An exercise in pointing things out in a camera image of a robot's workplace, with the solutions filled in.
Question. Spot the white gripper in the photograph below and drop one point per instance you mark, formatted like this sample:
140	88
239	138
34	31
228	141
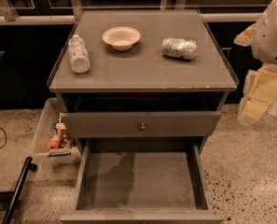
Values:
270	37

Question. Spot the silver green 7up can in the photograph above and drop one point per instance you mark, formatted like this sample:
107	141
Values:
179	48

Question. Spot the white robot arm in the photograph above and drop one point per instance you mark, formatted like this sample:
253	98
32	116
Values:
260	87

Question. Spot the grey wooden drawer cabinet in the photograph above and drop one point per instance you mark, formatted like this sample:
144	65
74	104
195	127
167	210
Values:
142	78

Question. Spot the grey top drawer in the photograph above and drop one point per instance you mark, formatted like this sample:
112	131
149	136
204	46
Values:
126	124

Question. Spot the brass round drawer knob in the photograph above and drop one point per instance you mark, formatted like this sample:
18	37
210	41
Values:
142	127

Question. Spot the grey open middle drawer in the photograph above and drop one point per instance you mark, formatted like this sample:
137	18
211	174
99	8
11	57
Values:
141	181

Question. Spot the white paper bowl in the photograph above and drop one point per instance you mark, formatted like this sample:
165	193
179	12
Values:
121	38

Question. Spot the clear plastic water bottle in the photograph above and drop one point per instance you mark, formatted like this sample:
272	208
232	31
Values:
79	58

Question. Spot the brown snack box in bin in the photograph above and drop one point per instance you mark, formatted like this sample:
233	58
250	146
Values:
65	139

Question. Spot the clear plastic storage bin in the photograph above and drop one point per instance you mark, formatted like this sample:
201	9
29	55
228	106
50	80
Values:
45	131

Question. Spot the orange toy in bin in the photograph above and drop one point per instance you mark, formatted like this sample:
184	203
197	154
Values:
53	143

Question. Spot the black metal pole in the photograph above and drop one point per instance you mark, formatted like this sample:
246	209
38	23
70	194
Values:
27	166

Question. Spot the metal railing frame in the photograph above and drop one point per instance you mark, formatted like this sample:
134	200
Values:
82	3

